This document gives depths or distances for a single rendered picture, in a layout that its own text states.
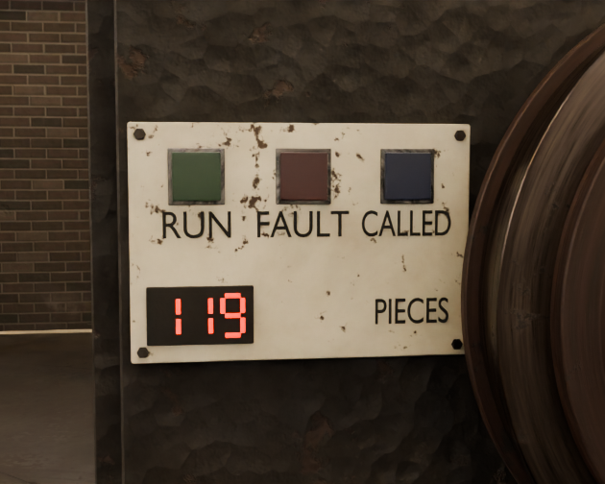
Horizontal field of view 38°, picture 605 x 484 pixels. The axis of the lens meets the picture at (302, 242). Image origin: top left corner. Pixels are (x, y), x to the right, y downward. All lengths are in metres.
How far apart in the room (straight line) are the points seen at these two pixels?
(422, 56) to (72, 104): 6.04
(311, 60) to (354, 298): 0.19
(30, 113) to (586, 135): 6.26
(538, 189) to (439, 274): 0.15
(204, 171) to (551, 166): 0.25
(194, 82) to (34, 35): 6.10
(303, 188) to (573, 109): 0.21
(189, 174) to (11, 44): 6.16
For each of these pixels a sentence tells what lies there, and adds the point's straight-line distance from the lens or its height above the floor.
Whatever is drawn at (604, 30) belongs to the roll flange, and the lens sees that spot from 0.67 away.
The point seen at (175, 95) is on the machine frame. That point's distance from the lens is 0.69.
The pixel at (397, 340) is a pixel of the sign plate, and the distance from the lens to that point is 0.70.
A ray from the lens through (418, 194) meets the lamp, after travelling 0.68.
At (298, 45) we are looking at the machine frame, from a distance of 0.70.
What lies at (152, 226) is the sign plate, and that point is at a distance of 0.67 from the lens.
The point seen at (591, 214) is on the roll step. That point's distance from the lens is 0.57.
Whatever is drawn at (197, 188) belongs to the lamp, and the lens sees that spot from 0.66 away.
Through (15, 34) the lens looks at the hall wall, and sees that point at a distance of 6.80.
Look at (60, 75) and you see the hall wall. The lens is 6.72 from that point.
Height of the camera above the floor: 1.21
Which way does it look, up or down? 5 degrees down
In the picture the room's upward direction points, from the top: straight up
